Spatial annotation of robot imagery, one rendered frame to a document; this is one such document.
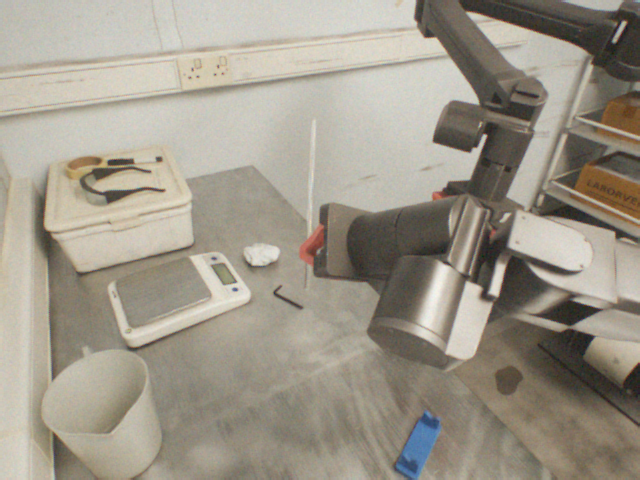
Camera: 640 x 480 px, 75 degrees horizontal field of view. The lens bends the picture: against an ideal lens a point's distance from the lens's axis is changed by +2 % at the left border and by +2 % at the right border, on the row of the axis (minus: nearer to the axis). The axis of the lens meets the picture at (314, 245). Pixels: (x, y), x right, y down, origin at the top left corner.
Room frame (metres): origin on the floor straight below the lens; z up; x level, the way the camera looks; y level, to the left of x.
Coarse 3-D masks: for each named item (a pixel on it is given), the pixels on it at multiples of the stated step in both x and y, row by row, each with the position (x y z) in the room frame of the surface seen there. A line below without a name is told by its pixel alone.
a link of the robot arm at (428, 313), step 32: (512, 224) 0.24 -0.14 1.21; (544, 224) 0.24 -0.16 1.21; (416, 256) 0.23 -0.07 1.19; (544, 256) 0.22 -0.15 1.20; (576, 256) 0.22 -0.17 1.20; (384, 288) 0.22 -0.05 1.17; (416, 288) 0.21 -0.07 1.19; (448, 288) 0.21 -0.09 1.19; (480, 288) 0.22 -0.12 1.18; (384, 320) 0.19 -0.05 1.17; (416, 320) 0.19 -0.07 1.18; (448, 320) 0.19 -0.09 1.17; (480, 320) 0.19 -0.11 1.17; (416, 352) 0.19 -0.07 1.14; (448, 352) 0.17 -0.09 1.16
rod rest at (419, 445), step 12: (420, 420) 0.37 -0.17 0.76; (432, 420) 0.36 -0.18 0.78; (420, 432) 0.35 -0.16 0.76; (432, 432) 0.35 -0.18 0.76; (408, 444) 0.33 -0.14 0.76; (420, 444) 0.33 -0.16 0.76; (432, 444) 0.33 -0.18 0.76; (408, 456) 0.31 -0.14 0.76; (420, 456) 0.31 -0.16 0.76; (396, 468) 0.30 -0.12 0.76; (408, 468) 0.29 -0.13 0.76; (420, 468) 0.29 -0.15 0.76
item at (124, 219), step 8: (104, 152) 1.09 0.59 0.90; (136, 208) 0.79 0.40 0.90; (112, 216) 0.76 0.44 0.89; (120, 216) 0.77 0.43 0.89; (128, 216) 0.78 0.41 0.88; (136, 216) 0.78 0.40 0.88; (112, 224) 0.76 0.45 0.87; (120, 224) 0.77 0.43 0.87; (128, 224) 0.78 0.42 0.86; (136, 224) 0.79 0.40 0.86
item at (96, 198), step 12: (96, 168) 0.91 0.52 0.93; (108, 168) 0.93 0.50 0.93; (120, 168) 0.94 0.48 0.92; (132, 168) 0.96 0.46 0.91; (84, 180) 0.85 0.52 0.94; (96, 180) 0.91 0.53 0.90; (84, 192) 0.82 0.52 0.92; (96, 192) 0.80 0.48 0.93; (108, 192) 0.80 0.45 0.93; (120, 192) 0.82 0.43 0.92; (132, 192) 0.83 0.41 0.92; (96, 204) 0.80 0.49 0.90
